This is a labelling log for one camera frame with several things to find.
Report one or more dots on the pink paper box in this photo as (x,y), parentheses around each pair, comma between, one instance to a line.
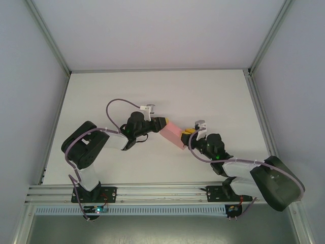
(172,134)

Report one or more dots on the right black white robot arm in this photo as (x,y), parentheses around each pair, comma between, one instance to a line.
(276,185)

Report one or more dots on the right small circuit board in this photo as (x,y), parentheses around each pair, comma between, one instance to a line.
(233,209)

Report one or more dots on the small circuit board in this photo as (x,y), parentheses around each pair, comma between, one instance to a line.
(233,209)
(97,210)

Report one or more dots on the left small circuit board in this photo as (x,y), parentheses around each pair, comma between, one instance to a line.
(97,210)

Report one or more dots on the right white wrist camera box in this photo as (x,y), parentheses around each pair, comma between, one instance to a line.
(200,125)

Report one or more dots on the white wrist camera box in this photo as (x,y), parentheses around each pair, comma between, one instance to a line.
(148,109)
(200,125)

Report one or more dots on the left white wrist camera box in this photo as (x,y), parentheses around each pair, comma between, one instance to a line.
(148,109)

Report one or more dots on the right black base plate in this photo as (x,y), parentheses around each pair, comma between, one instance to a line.
(215,194)

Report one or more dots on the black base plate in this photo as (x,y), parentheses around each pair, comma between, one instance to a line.
(215,194)
(109,194)

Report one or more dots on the right aluminium side rail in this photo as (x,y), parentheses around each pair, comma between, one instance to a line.
(261,114)

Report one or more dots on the aluminium mounting rail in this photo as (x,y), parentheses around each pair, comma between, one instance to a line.
(162,194)

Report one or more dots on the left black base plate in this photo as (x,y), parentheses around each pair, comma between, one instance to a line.
(109,194)

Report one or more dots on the right aluminium frame post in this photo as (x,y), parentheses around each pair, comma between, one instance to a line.
(269,38)

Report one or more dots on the aluminium frame post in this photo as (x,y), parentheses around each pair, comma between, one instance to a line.
(48,38)
(269,38)

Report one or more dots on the left aluminium frame post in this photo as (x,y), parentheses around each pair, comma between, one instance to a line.
(48,38)

